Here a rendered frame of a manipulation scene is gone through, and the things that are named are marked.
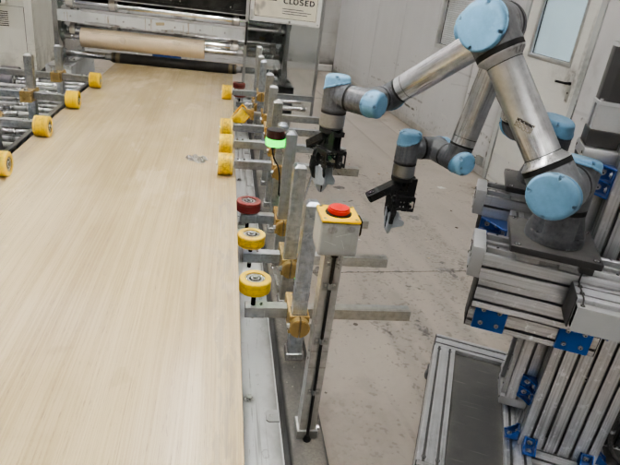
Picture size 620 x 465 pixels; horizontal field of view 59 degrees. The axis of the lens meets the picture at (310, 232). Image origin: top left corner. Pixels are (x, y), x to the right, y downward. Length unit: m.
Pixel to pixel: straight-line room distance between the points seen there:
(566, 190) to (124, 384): 1.00
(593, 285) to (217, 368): 0.99
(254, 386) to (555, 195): 0.87
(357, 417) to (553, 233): 1.20
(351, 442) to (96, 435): 1.42
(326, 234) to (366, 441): 1.43
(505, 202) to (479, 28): 0.80
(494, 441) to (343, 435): 0.56
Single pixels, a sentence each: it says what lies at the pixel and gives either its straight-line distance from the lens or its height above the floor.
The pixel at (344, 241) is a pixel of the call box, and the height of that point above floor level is 1.18.
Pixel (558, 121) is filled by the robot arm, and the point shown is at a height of 1.26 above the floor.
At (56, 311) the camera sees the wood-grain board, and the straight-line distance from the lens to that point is 1.28.
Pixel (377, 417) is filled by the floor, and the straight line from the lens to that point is 2.39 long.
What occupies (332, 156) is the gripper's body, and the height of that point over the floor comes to 1.12.
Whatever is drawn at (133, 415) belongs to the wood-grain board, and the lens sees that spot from 1.01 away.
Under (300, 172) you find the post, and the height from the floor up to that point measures 1.12.
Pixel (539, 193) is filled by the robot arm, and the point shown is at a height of 1.21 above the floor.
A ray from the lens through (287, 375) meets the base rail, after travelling 1.41.
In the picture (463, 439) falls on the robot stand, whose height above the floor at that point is 0.21.
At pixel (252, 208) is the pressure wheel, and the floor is 0.89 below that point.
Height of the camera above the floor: 1.60
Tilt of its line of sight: 25 degrees down
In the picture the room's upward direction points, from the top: 7 degrees clockwise
